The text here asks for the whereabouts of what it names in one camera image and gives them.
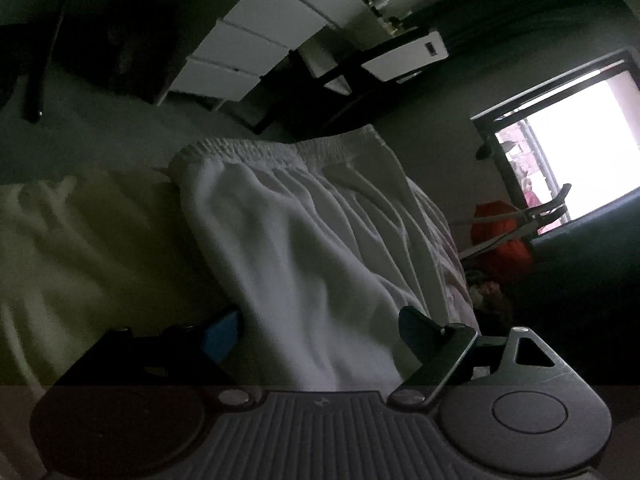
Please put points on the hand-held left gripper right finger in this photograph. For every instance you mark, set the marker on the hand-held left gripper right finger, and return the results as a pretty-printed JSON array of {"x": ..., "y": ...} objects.
[{"x": 415, "y": 332}]

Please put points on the red bag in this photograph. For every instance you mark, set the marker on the red bag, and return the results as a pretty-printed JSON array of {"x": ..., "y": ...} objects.
[{"x": 500, "y": 250}]

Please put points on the white dressing table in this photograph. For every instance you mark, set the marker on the white dressing table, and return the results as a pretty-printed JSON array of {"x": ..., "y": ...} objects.
[{"x": 260, "y": 35}]

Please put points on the white pants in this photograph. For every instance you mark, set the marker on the white pants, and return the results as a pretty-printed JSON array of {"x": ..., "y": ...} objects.
[{"x": 320, "y": 260}]

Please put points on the window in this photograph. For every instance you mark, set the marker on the window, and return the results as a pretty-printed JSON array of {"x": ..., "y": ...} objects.
[{"x": 565, "y": 140}]

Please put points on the dark clothes pile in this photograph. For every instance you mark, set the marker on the dark clothes pile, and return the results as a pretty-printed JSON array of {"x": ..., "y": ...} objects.
[{"x": 487, "y": 295}]

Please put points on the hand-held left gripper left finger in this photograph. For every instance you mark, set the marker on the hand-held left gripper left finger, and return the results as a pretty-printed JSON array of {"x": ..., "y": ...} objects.
[{"x": 222, "y": 332}]

